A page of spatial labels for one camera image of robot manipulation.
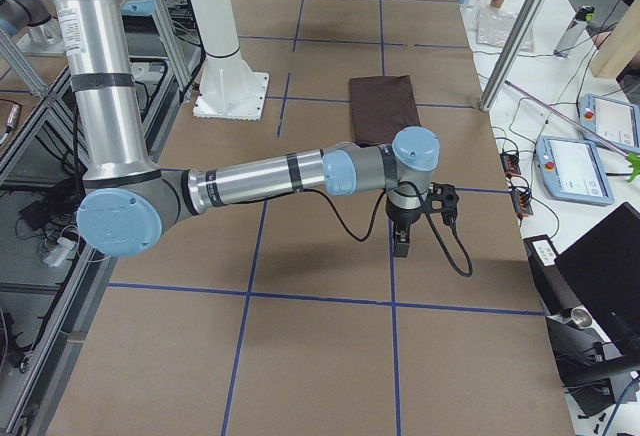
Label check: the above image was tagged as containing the teach pendant tablet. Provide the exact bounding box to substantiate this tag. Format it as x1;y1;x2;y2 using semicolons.
535;136;614;206
579;94;639;152

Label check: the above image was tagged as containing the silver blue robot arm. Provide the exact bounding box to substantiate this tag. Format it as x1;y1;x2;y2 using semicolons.
50;0;440;258

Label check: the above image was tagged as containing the black camera stand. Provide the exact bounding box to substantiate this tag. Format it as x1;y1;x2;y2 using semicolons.
523;235;639;418

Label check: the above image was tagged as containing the aluminium frame post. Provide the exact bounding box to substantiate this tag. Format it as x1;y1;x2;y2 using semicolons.
479;0;545;112

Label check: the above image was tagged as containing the near teach pendant tablet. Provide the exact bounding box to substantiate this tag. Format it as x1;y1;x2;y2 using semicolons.
535;136;614;206

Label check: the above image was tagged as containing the aluminium frame rack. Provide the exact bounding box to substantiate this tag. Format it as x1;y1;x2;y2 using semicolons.
0;10;201;436

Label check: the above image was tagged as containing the far teach pendant tablet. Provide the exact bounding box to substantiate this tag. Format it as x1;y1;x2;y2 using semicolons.
579;94;639;152

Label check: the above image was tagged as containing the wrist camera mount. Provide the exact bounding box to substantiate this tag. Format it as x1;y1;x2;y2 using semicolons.
426;182;459;229

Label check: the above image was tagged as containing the reacher grabber stick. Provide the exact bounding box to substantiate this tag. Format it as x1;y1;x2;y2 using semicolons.
504;80;640;182

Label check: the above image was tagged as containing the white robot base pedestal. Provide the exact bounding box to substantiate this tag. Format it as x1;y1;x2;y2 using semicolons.
190;0;269;121

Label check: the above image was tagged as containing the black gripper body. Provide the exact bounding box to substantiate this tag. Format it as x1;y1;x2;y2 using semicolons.
387;203;421;236

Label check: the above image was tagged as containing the black laptop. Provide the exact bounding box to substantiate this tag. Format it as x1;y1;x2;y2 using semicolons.
556;203;639;354

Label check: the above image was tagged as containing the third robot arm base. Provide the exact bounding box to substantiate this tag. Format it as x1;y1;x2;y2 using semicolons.
1;0;65;56

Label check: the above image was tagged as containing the black orange connector strip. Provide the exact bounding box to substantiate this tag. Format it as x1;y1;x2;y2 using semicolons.
496;136;533;221

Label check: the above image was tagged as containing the dark brown t-shirt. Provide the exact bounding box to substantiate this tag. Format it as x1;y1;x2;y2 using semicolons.
348;75;421;146

